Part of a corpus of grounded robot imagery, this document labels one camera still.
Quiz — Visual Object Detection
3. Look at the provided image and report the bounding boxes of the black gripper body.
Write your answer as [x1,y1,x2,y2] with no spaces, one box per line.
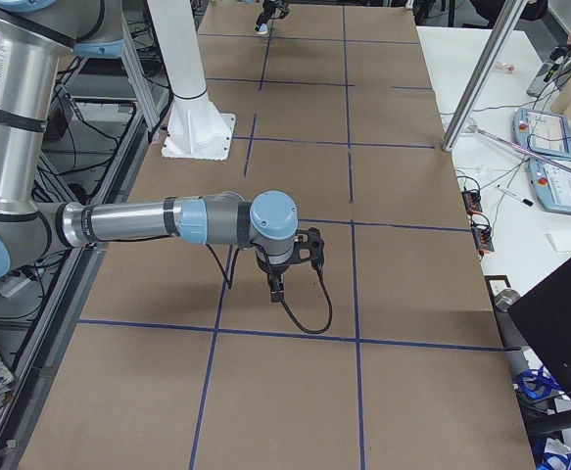
[257,255,289,284]

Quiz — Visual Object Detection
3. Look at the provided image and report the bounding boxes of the blue cream call bell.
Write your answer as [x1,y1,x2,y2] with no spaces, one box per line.
[255,23,268,36]

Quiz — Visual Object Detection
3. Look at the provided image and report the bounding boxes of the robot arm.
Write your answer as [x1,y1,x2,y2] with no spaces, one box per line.
[256,0,290,26]

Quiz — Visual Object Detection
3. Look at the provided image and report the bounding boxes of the black marker pen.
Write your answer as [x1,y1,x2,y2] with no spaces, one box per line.
[497,185,534,207]

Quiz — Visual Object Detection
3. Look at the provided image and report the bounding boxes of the black monitor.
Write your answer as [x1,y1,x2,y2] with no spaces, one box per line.
[508,258,571,394]

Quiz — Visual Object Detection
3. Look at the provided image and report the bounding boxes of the teach pendant upper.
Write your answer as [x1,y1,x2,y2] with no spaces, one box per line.
[512,108,571,159]

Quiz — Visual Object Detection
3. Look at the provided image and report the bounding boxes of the teach pendant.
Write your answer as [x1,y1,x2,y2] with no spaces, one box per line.
[529,158,571,214]
[512,108,571,159]

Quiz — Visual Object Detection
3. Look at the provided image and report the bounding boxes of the teach pendant lower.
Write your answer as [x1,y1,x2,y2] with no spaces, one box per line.
[529,158,571,214]

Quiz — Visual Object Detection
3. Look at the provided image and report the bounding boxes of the blue lanyard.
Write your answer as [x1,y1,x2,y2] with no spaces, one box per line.
[514,364,568,405]

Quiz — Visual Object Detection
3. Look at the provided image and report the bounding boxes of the aluminium frame post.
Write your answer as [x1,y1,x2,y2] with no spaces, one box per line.
[442,0,527,152]

